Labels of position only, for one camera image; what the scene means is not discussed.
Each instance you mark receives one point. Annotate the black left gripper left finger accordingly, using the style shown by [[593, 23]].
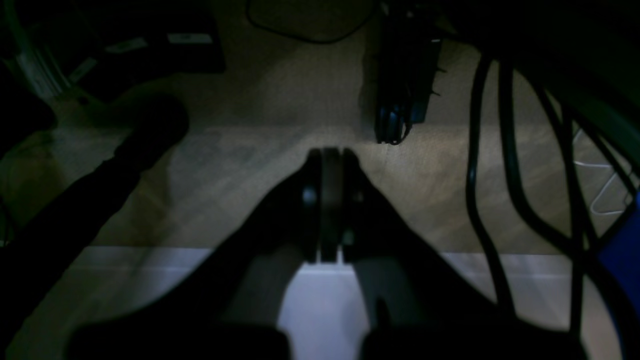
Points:
[[226, 308]]

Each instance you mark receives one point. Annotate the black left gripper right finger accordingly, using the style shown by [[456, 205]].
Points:
[[420, 307]]

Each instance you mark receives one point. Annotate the blue box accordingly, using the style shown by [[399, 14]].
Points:
[[620, 257]]

